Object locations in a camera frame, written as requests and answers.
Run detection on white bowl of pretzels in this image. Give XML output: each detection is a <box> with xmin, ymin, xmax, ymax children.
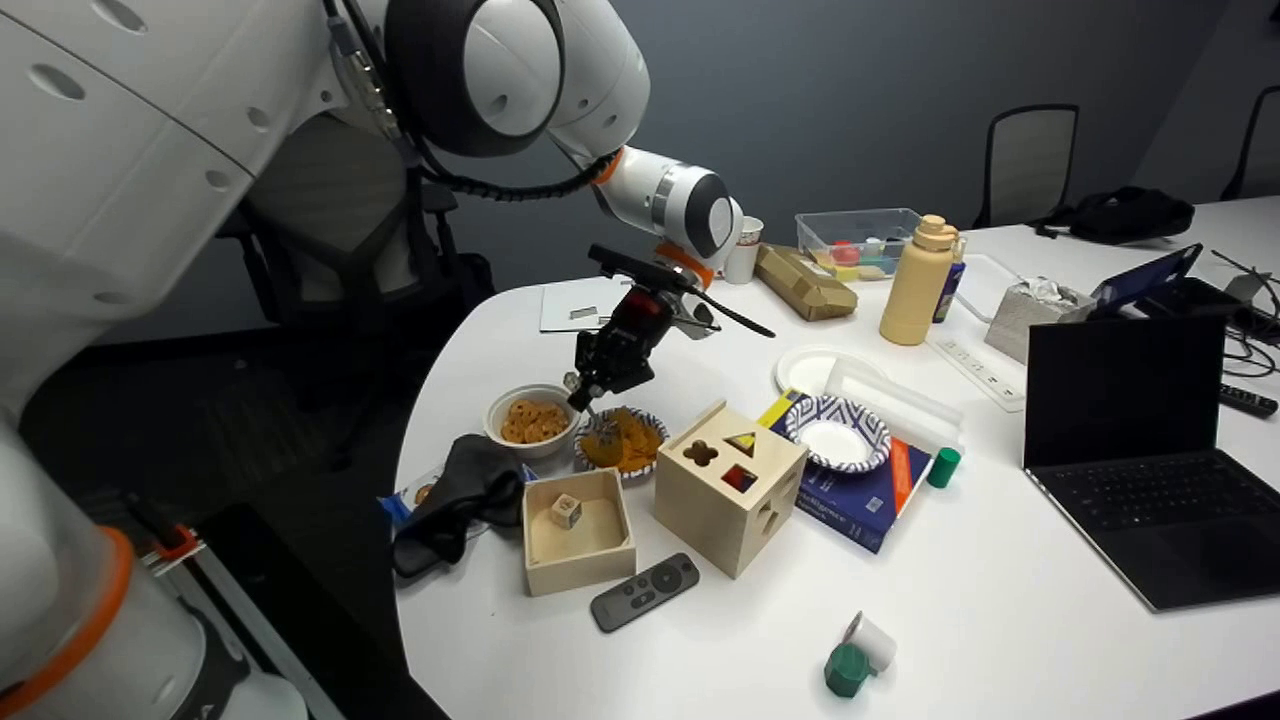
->
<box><xmin>478</xmin><ymin>379</ymin><xmax>587</xmax><ymax>464</ymax></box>

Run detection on wooden shape sorter cube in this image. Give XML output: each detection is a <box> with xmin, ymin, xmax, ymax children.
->
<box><xmin>652</xmin><ymin>401</ymin><xmax>811</xmax><ymax>583</ymax></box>

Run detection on dark blue book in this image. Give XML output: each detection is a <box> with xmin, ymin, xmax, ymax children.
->
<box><xmin>793</xmin><ymin>433</ymin><xmax>936</xmax><ymax>555</ymax></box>

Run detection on blue zip bag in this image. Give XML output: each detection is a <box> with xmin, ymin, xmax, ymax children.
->
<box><xmin>374</xmin><ymin>485</ymin><xmax>443</xmax><ymax>534</ymax></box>

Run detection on small bowl of orange snacks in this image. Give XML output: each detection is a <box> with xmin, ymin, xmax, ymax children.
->
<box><xmin>573</xmin><ymin>403</ymin><xmax>672</xmax><ymax>488</ymax></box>

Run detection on white adapter box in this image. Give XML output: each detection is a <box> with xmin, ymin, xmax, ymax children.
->
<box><xmin>981</xmin><ymin>275</ymin><xmax>1091</xmax><ymax>366</ymax></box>

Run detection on open wooden box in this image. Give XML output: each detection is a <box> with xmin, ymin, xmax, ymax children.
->
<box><xmin>516</xmin><ymin>464</ymin><xmax>642</xmax><ymax>599</ymax></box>

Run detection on small black device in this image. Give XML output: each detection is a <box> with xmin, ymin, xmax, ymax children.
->
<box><xmin>1217</xmin><ymin>379</ymin><xmax>1280</xmax><ymax>422</ymax></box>

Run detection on tan bottle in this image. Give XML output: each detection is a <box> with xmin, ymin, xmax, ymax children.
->
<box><xmin>875</xmin><ymin>213</ymin><xmax>962</xmax><ymax>352</ymax></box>

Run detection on white power strip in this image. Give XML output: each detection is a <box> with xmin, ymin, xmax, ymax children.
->
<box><xmin>931</xmin><ymin>337</ymin><xmax>1029</xmax><ymax>411</ymax></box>

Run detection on yellow green strip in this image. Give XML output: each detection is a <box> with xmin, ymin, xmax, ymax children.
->
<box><xmin>754</xmin><ymin>388</ymin><xmax>798</xmax><ymax>435</ymax></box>

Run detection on small green cylinder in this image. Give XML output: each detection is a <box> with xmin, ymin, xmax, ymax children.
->
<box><xmin>924</xmin><ymin>445</ymin><xmax>962</xmax><ymax>492</ymax></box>

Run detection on grey backed office chair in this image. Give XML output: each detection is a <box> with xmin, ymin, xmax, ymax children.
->
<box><xmin>1217</xmin><ymin>84</ymin><xmax>1280</xmax><ymax>205</ymax></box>
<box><xmin>974</xmin><ymin>100</ymin><xmax>1085</xmax><ymax>231</ymax></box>

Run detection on white plate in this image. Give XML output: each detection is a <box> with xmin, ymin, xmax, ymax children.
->
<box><xmin>773</xmin><ymin>344</ymin><xmax>854</xmax><ymax>403</ymax></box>

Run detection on black bag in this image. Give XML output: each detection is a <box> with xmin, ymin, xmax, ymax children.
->
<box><xmin>1037</xmin><ymin>184</ymin><xmax>1201</xmax><ymax>249</ymax></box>

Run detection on clear long plastic box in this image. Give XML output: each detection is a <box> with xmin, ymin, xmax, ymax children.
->
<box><xmin>825</xmin><ymin>356</ymin><xmax>969</xmax><ymax>452</ymax></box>

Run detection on clear plastic bin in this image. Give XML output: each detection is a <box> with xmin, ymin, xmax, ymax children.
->
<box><xmin>793</xmin><ymin>205</ymin><xmax>926</xmax><ymax>282</ymax></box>

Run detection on white flat board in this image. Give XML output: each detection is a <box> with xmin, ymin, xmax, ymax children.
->
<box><xmin>537</xmin><ymin>275</ymin><xmax>630</xmax><ymax>340</ymax></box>

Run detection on grey remote control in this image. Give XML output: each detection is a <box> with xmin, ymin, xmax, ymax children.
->
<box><xmin>587</xmin><ymin>546</ymin><xmax>704</xmax><ymax>635</ymax></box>

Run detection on small printed wooden cube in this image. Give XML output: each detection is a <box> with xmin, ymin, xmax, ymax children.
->
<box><xmin>543</xmin><ymin>488</ymin><xmax>587</xmax><ymax>533</ymax></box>

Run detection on white lidded cup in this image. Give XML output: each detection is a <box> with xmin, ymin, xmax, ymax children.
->
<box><xmin>717</xmin><ymin>213</ymin><xmax>773</xmax><ymax>287</ymax></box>

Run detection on tangled cables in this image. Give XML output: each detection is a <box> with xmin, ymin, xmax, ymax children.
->
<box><xmin>1204</xmin><ymin>242</ymin><xmax>1280</xmax><ymax>379</ymax></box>

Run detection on metal spoon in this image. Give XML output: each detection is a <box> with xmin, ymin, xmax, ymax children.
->
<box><xmin>584</xmin><ymin>394</ymin><xmax>630</xmax><ymax>452</ymax></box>

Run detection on olive brown box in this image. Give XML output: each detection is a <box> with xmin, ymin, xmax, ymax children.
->
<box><xmin>753</xmin><ymin>241</ymin><xmax>858</xmax><ymax>323</ymax></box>

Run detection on black open laptop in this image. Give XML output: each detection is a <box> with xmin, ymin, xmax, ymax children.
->
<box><xmin>1020</xmin><ymin>312</ymin><xmax>1280</xmax><ymax>617</ymax></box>

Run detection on black cloth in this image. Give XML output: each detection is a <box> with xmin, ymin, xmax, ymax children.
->
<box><xmin>389</xmin><ymin>433</ymin><xmax>533</xmax><ymax>583</ymax></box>

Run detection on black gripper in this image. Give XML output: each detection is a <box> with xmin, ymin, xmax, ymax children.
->
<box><xmin>563</xmin><ymin>282</ymin><xmax>683</xmax><ymax>417</ymax></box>

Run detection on robot base stand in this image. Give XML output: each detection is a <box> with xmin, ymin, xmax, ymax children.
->
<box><xmin>131</xmin><ymin>525</ymin><xmax>344</xmax><ymax>720</ymax></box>

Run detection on blue screen tablet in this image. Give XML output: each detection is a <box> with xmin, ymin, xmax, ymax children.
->
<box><xmin>1089</xmin><ymin>241</ymin><xmax>1207</xmax><ymax>320</ymax></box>

